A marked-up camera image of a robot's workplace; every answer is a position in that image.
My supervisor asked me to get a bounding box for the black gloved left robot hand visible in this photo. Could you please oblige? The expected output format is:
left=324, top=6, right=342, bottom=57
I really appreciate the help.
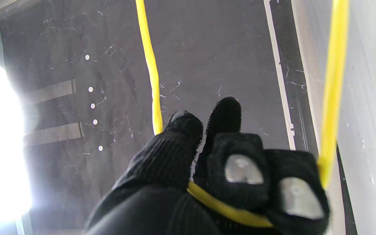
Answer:
left=85, top=97, right=330, bottom=235

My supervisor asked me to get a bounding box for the yellow Ethernet cable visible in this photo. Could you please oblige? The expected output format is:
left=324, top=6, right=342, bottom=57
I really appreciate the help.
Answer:
left=135, top=0, right=350, bottom=229

